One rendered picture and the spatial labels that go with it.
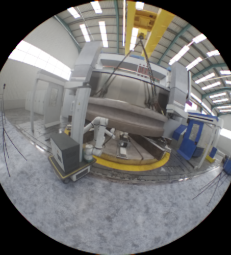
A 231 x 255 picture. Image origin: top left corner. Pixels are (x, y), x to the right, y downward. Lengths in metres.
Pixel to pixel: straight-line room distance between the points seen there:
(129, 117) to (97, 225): 2.79
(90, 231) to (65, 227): 0.35
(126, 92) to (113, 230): 6.24
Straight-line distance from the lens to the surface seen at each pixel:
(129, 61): 8.48
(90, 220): 1.50
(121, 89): 5.82
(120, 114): 2.58
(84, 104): 1.29
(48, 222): 1.62
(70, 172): 1.54
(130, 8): 10.48
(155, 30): 11.37
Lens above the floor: 1.49
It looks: 13 degrees down
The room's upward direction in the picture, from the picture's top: 13 degrees clockwise
